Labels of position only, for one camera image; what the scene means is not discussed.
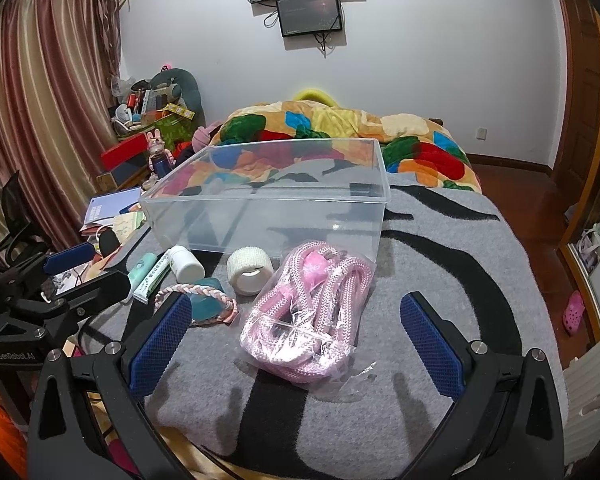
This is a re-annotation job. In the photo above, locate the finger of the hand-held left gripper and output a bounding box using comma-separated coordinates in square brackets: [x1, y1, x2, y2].
[40, 267, 132, 318]
[0, 241, 95, 306]

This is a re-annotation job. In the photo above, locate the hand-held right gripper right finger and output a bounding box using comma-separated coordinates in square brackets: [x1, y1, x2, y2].
[399, 290, 567, 480]

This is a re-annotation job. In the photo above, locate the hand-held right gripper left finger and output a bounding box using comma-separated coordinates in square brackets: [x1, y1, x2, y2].
[27, 290, 196, 480]

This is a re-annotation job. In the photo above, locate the white green ointment tube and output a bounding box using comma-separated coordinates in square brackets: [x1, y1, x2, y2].
[136, 252, 175, 306]

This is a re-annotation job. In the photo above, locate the mint green tube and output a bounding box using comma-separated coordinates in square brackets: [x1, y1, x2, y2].
[128, 252, 157, 283]

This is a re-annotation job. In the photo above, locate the teal sponge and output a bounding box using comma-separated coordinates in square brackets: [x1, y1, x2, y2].
[189, 277, 229, 322]

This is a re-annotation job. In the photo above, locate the lavender notebook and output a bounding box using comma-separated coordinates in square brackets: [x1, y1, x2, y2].
[86, 188, 144, 226]

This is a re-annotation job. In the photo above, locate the white plastic bottle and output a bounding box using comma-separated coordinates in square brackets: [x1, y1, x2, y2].
[166, 245, 206, 283]

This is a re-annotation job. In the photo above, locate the grey black striped blanket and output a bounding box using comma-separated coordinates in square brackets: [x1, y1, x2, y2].
[77, 172, 567, 480]

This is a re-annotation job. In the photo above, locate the orange garment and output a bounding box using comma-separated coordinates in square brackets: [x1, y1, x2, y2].
[0, 394, 30, 480]

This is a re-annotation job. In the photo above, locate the white tape roll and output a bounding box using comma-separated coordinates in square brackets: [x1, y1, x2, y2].
[227, 247, 274, 295]

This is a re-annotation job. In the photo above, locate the red box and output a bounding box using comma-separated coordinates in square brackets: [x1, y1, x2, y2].
[100, 132, 149, 172]

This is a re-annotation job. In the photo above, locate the pink clog shoe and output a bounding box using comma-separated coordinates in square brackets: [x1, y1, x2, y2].
[562, 289, 586, 337]

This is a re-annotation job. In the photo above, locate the pink bunny toy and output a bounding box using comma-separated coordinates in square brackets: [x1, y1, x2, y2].
[147, 129, 174, 162]

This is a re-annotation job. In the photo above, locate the clear plastic storage box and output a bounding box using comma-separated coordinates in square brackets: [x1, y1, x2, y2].
[139, 138, 392, 266]

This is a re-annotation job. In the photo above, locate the green yellow cardboard box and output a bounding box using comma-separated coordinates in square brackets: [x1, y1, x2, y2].
[152, 102, 199, 147]

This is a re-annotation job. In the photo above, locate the pink knitted hat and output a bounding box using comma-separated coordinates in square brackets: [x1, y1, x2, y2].
[192, 120, 226, 154]

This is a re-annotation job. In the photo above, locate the striped pink curtain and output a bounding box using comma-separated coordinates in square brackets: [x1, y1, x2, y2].
[0, 0, 124, 252]

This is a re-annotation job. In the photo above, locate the colourful patchwork quilt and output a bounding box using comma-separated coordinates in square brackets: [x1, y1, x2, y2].
[214, 101, 483, 194]

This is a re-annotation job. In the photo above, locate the white bag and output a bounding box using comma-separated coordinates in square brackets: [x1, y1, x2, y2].
[577, 222, 600, 272]

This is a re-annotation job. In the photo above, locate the yellow pillow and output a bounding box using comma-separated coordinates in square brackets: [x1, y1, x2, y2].
[292, 88, 339, 109]

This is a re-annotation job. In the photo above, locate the wooden door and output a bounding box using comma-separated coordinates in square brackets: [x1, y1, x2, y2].
[551, 0, 600, 182]

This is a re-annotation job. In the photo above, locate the pink white braided bracelet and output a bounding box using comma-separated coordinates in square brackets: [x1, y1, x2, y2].
[153, 282, 240, 329]

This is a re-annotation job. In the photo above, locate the pink rope in plastic bag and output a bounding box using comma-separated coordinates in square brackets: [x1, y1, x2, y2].
[239, 240, 377, 402]

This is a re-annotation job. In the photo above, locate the small black wall monitor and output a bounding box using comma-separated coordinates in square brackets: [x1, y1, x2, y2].
[275, 0, 344, 38]

